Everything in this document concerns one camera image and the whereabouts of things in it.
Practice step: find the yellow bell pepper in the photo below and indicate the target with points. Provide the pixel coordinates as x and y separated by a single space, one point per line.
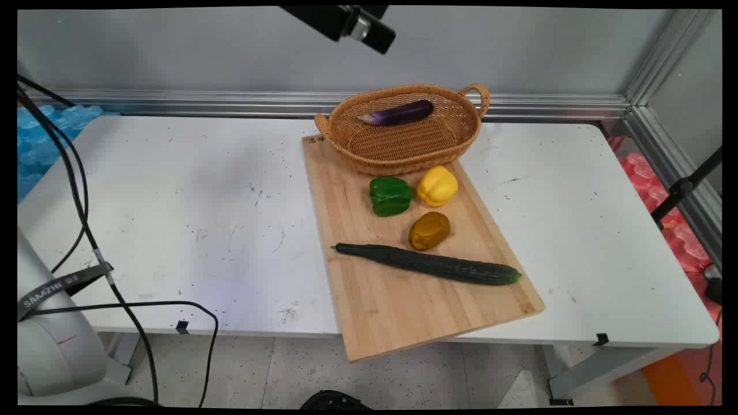
437 185

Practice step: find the wooden cutting board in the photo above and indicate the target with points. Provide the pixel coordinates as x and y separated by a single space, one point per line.
403 300

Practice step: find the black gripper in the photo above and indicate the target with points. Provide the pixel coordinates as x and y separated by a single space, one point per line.
317 17

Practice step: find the black tripod stand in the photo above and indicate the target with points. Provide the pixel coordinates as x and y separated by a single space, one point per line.
683 187

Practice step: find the black power adapter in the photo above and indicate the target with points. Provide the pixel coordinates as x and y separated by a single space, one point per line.
714 285

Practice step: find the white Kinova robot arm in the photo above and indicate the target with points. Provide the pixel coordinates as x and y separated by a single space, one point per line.
55 351

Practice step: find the grey table leg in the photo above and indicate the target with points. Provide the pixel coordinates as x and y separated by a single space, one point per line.
120 357
605 369

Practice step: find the black tape marker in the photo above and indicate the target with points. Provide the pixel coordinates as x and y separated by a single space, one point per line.
601 339
182 327

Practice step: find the purple eggplant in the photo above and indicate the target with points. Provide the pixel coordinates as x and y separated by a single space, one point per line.
400 113

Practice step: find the green bell pepper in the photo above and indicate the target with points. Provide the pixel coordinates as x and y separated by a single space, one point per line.
390 196

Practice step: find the aluminium frame corner post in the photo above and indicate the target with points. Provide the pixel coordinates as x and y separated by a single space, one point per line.
669 104

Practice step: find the horizontal aluminium frame rail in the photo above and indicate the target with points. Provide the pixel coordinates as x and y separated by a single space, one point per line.
230 102

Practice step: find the brown orange bell pepper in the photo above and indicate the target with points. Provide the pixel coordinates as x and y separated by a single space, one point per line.
429 230

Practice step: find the woven wicker basket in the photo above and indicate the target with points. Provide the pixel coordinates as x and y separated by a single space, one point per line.
403 144

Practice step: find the red foam mat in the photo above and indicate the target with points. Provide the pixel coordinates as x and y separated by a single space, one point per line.
663 207

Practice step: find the black round object on floor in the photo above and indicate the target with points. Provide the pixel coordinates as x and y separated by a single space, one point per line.
334 400

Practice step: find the long dark green cucumber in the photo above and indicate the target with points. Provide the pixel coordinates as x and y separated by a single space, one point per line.
432 264

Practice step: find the blue foam mat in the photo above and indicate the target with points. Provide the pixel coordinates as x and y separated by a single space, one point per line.
43 144

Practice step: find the orange floor mat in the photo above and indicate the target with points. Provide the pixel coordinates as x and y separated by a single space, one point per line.
680 377

